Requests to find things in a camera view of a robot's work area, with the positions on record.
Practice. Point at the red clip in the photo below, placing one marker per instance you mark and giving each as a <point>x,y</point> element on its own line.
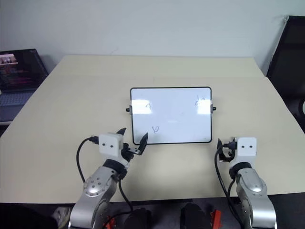
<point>216,219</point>

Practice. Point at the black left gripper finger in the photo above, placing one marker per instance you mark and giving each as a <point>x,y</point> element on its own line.
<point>122,132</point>
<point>143,144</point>

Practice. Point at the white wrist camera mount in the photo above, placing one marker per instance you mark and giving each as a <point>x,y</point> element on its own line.
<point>109,145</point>
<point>247,148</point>

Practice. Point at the dark rounded shape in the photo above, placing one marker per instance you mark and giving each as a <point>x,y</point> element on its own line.
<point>138,219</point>
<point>194,217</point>

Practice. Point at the black office chair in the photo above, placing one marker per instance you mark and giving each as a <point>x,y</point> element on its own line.
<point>288,59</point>

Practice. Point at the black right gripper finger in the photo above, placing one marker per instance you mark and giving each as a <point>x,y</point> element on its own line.
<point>219,144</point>

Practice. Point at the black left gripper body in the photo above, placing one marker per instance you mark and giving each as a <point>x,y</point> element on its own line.
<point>127,153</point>

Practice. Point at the open laptop computer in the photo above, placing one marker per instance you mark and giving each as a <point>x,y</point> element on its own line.
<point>19,74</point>

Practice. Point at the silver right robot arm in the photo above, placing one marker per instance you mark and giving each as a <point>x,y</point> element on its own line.
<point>255,195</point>

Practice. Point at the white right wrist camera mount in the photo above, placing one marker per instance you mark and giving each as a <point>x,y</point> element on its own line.
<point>247,148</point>

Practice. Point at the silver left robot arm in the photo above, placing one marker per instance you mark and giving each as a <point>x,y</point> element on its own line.
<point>95,190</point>

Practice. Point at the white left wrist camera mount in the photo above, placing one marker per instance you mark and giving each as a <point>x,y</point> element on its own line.
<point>109,145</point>

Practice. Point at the small black-framed whiteboard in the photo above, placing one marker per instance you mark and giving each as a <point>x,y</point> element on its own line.
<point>170,114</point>

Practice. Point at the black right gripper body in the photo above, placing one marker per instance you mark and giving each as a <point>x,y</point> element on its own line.
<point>227,155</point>

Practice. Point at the grey white shoe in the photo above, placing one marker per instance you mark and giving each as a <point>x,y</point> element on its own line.
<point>62,215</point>

